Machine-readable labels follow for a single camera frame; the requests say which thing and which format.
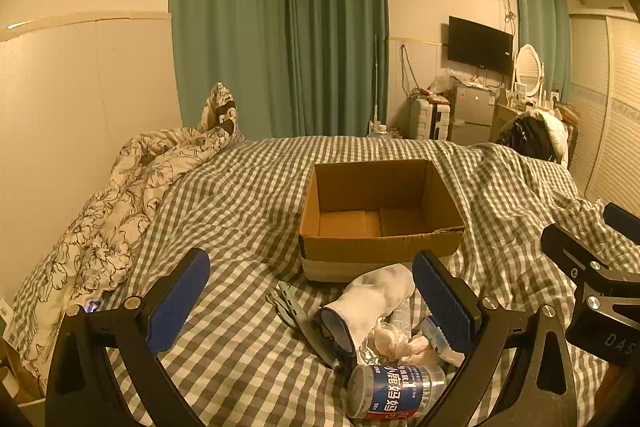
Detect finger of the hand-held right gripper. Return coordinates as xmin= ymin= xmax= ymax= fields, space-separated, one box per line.
xmin=541 ymin=223 xmax=616 ymax=293
xmin=602 ymin=203 xmax=640 ymax=248

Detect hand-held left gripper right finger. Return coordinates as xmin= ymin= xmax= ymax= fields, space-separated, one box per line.
xmin=412 ymin=250 xmax=581 ymax=427

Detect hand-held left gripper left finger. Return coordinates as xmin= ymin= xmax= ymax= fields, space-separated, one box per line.
xmin=46 ymin=248 xmax=211 ymax=427

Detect white tube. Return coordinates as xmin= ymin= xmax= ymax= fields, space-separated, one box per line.
xmin=420 ymin=317 xmax=466 ymax=365

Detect plastic wrapper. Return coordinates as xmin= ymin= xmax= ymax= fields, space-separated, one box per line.
xmin=357 ymin=299 xmax=426 ymax=365

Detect white sock-shaped pouch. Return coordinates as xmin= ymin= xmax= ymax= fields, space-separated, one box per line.
xmin=320 ymin=263 xmax=417 ymax=353

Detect clear bottle with blue label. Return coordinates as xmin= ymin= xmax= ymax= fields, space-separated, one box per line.
xmin=348 ymin=363 xmax=447 ymax=420

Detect brown cardboard box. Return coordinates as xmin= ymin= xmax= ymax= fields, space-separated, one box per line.
xmin=299 ymin=159 xmax=467 ymax=284

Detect dark grey tool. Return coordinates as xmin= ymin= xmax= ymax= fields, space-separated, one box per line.
xmin=299 ymin=319 xmax=351 ymax=370

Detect white garment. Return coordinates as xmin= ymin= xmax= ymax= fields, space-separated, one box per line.
xmin=535 ymin=109 xmax=571 ymax=165

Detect floral quilt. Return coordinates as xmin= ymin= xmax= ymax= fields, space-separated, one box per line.
xmin=10 ymin=82 xmax=246 ymax=388

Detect white louvered wardrobe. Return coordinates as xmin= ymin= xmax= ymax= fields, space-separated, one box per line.
xmin=567 ymin=9 xmax=640 ymax=210

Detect black jacket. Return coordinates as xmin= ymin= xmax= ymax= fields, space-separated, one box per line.
xmin=497 ymin=112 xmax=558 ymax=162

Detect vanity dresser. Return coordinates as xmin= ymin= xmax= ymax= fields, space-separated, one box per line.
xmin=490 ymin=102 xmax=531 ymax=142

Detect silver mini fridge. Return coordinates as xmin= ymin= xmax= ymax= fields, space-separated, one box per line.
xmin=450 ymin=84 xmax=501 ymax=145

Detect white oval vanity mirror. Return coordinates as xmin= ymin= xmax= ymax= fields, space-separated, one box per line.
xmin=512 ymin=44 xmax=545 ymax=100

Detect white suitcase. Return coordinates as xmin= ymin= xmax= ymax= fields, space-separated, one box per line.
xmin=408 ymin=97 xmax=453 ymax=140

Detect narrow green curtain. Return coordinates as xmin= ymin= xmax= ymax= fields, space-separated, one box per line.
xmin=511 ymin=0 xmax=573 ymax=105

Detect large green curtain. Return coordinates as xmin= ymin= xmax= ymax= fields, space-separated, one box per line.
xmin=169 ymin=0 xmax=390 ymax=140

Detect black wall television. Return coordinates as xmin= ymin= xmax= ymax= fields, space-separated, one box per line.
xmin=447 ymin=16 xmax=514 ymax=76

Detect white mop handle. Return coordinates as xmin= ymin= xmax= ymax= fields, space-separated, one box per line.
xmin=370 ymin=33 xmax=382 ymax=135

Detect hanging wall cables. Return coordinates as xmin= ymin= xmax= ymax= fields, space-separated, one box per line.
xmin=400 ymin=44 xmax=426 ymax=98

